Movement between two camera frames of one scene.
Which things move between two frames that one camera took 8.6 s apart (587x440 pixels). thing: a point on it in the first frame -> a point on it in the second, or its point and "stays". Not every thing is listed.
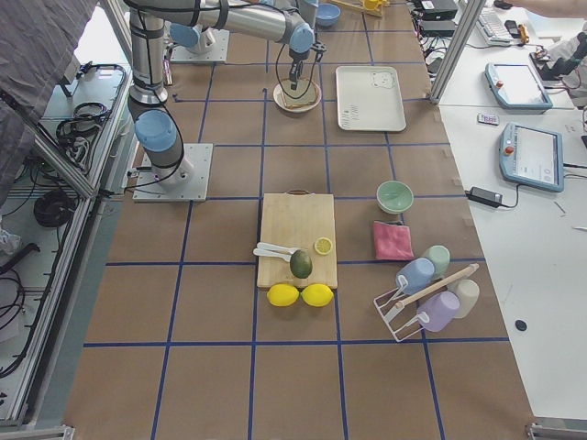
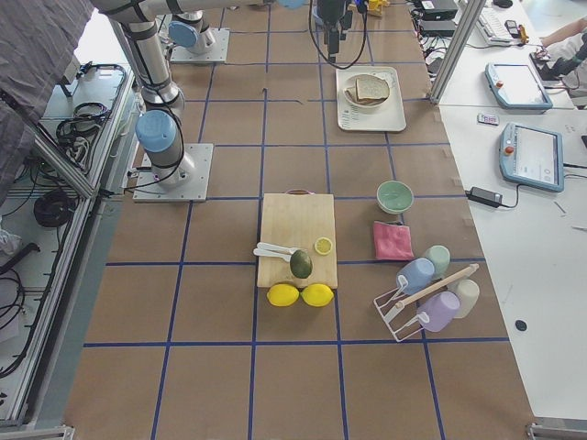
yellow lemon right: x=317 y=295 stays
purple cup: x=436 y=311 stays
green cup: x=440 y=256 stays
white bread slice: x=304 y=93 -> x=371 y=89
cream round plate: x=306 y=95 -> x=366 y=91
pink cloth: x=393 y=242 stays
